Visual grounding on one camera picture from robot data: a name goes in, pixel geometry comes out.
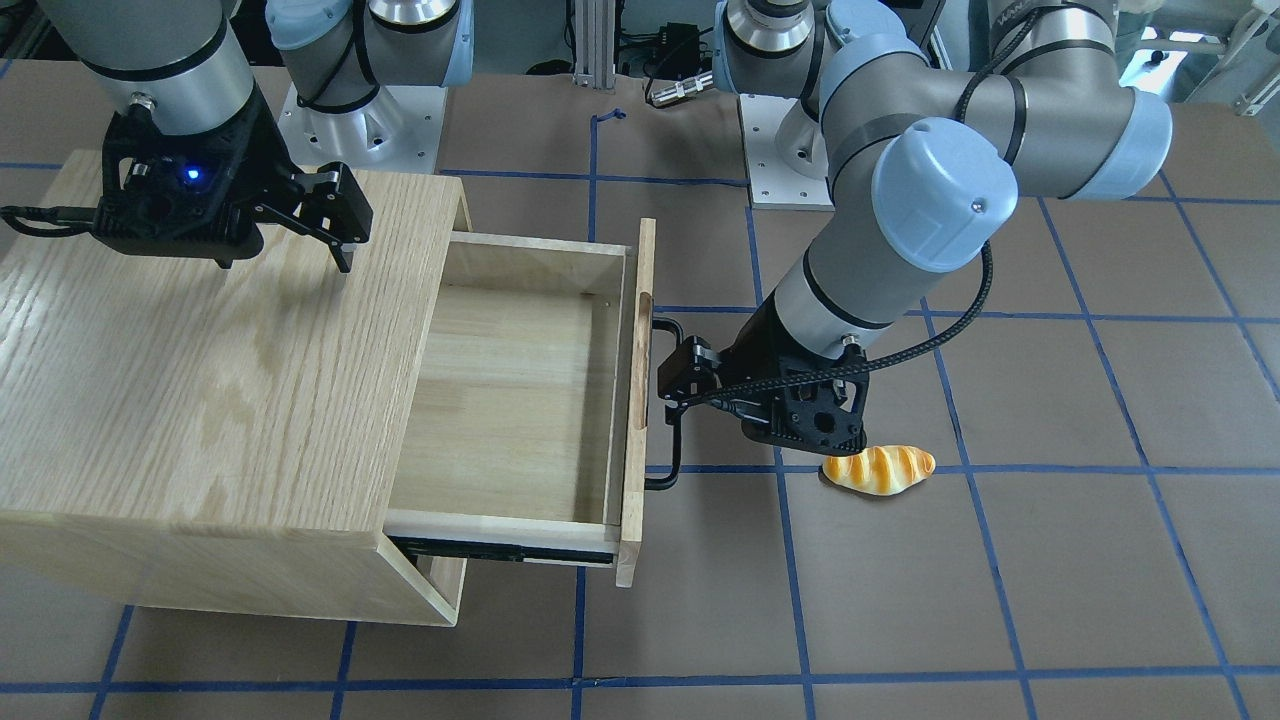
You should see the black metal drawer handle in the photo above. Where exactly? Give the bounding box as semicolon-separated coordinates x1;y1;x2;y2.
644;316;685;492

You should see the silver cable connector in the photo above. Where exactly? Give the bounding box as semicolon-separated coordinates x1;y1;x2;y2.
645;70;716;109

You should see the toy bread roll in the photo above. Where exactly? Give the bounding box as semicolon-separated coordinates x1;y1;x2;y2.
820;445;937;497

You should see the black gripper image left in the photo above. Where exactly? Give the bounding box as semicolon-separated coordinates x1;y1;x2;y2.
91;100;374;274

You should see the black power box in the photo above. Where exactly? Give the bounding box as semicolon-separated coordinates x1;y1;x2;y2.
634;22;703;79

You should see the aluminium profile post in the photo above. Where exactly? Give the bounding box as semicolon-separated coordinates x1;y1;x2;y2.
571;0;618;94

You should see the white metal frame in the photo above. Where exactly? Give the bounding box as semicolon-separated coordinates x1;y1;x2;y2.
1116;1;1277;115

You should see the wooden drawer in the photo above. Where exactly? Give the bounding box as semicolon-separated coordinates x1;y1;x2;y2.
383;218;657;588

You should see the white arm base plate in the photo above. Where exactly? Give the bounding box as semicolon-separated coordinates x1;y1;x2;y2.
739;94;833;211
278;86;449;174

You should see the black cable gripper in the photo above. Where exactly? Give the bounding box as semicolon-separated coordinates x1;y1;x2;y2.
0;205;101;238

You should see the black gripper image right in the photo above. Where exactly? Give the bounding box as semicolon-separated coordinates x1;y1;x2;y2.
657;297;869;454

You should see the black braided cable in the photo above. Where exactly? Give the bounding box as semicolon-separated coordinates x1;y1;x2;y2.
668;0;1091;409

